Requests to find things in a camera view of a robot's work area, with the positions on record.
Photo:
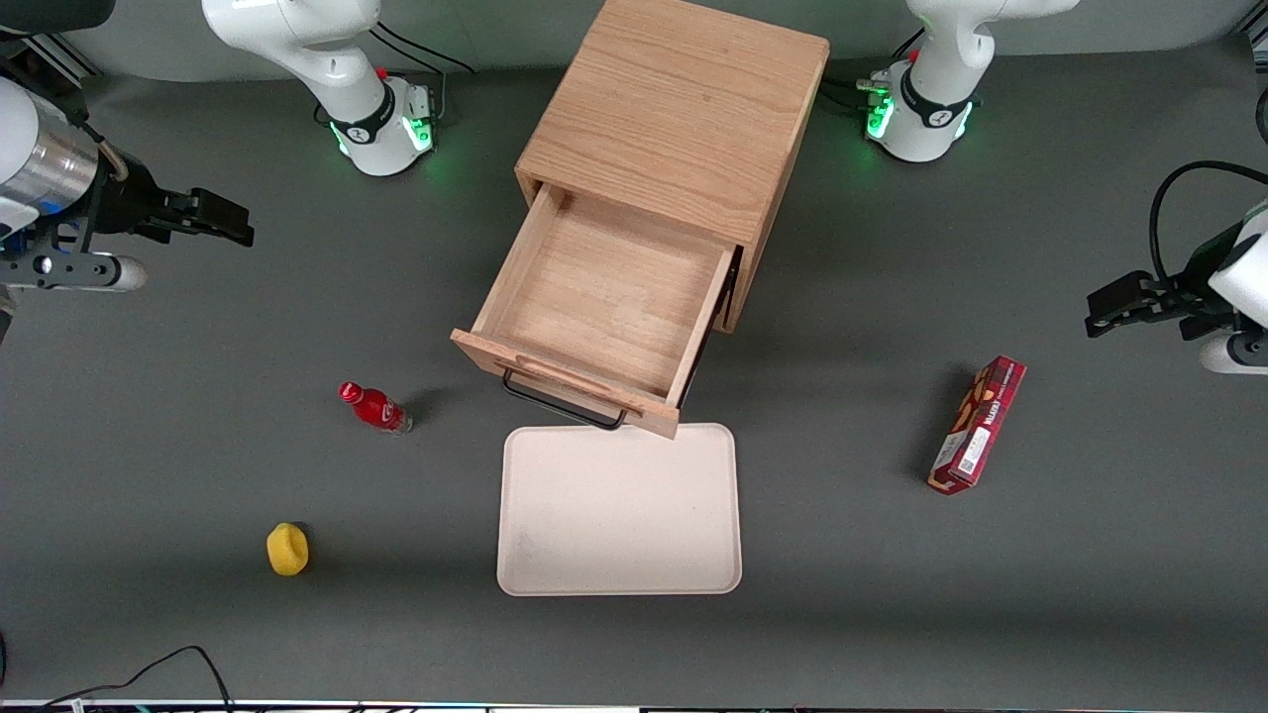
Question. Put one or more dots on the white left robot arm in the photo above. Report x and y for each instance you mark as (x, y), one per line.
(936, 99)

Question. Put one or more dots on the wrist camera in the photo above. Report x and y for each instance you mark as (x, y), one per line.
(1233, 355)
(69, 269)

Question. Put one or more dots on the red snack box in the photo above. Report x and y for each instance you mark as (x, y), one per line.
(976, 431)

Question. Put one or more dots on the wooden drawer cabinet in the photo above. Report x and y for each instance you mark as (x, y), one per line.
(684, 109)

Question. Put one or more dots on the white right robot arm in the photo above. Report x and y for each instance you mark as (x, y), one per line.
(327, 69)

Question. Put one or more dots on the yellow lemon toy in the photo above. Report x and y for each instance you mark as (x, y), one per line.
(287, 551)

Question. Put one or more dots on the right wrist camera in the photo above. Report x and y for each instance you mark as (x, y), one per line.
(69, 269)

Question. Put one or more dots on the cream rectangular tray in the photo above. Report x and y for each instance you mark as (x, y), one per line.
(619, 520)

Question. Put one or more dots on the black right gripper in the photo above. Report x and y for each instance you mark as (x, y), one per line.
(127, 203)

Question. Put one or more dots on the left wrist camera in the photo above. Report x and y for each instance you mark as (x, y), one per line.
(1233, 355)

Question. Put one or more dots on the aluminium frame profile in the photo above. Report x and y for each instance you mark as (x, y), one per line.
(64, 54)

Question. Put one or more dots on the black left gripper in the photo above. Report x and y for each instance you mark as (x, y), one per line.
(1175, 295)

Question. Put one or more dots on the red plastic bottle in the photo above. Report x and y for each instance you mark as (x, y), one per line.
(376, 408)

